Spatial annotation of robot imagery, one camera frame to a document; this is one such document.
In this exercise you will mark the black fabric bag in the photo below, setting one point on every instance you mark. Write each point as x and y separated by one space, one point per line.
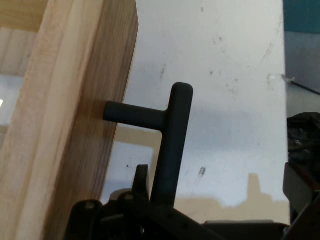
305 135

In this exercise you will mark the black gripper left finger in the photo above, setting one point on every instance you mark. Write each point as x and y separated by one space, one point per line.
140 220

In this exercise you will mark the teal foam mat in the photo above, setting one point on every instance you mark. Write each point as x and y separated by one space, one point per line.
302 15

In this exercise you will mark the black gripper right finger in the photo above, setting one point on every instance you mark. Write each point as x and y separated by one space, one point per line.
305 207

